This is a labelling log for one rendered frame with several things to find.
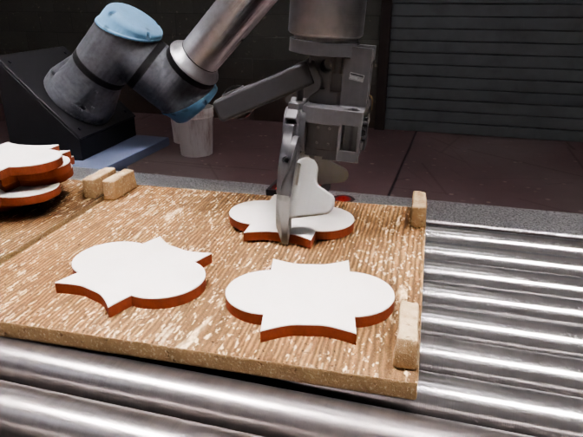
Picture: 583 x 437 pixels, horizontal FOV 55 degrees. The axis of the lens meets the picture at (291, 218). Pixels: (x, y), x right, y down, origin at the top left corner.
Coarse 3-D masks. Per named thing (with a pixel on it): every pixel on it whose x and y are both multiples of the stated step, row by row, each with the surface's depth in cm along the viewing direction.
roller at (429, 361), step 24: (432, 336) 47; (432, 360) 45; (456, 360) 45; (480, 360) 44; (504, 360) 44; (528, 360) 44; (552, 360) 44; (576, 360) 44; (504, 384) 44; (528, 384) 43; (552, 384) 43; (576, 384) 42
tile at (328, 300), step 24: (288, 264) 53; (312, 264) 53; (336, 264) 53; (240, 288) 49; (264, 288) 49; (288, 288) 49; (312, 288) 49; (336, 288) 49; (360, 288) 49; (384, 288) 49; (240, 312) 46; (264, 312) 45; (288, 312) 45; (312, 312) 45; (336, 312) 45; (360, 312) 45; (384, 312) 46; (264, 336) 43; (336, 336) 43
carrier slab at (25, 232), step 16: (64, 192) 75; (80, 192) 75; (16, 208) 70; (32, 208) 70; (48, 208) 70; (64, 208) 70; (80, 208) 70; (0, 224) 65; (16, 224) 65; (32, 224) 65; (48, 224) 65; (64, 224) 67; (0, 240) 61; (16, 240) 61; (32, 240) 62; (0, 256) 57
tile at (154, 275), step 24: (72, 264) 53; (96, 264) 53; (120, 264) 53; (144, 264) 53; (168, 264) 53; (192, 264) 53; (72, 288) 50; (96, 288) 49; (120, 288) 49; (144, 288) 49; (168, 288) 49; (192, 288) 49
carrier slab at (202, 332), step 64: (128, 192) 75; (192, 192) 75; (64, 256) 57; (256, 256) 57; (320, 256) 57; (384, 256) 57; (0, 320) 46; (64, 320) 46; (128, 320) 46; (192, 320) 46; (384, 320) 46; (320, 384) 41; (384, 384) 39
